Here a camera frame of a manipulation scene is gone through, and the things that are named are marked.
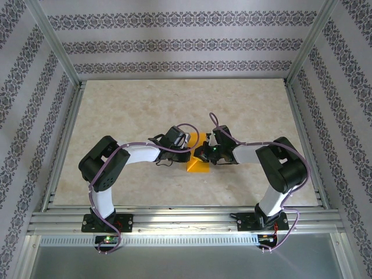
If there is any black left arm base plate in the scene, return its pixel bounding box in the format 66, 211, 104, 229
82, 213, 134, 233

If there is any orange paper sheet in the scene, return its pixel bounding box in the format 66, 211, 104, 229
185, 132, 210, 174

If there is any slotted grey cable duct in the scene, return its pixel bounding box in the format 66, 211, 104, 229
39, 234, 260, 247

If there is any aluminium corner post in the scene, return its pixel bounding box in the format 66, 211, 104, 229
286, 0, 341, 87
24, 0, 82, 88

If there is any aluminium side rail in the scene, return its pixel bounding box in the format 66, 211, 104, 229
42, 81, 87, 212
283, 80, 332, 210

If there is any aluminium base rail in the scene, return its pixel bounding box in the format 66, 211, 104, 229
27, 205, 344, 235

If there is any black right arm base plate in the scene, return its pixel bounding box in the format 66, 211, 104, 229
237, 212, 289, 233

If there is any aluminium lower frame bar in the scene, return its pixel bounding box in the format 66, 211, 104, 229
23, 234, 41, 279
331, 232, 351, 279

